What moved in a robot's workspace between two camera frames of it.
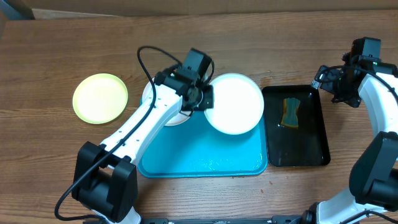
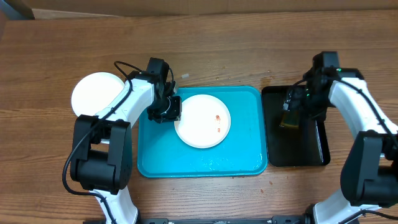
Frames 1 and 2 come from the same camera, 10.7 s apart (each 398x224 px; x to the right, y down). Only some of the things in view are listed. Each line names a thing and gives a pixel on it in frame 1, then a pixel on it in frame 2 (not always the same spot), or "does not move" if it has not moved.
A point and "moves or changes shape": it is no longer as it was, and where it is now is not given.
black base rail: x=272 y=219 does not move
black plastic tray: x=296 y=131 does not move
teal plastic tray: x=194 y=149 does not move
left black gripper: x=207 y=91 → x=175 y=115
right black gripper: x=331 y=76 → x=295 y=104
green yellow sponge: x=290 y=114 does not move
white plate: x=238 y=104 → x=95 y=91
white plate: x=180 y=119 moves or changes shape
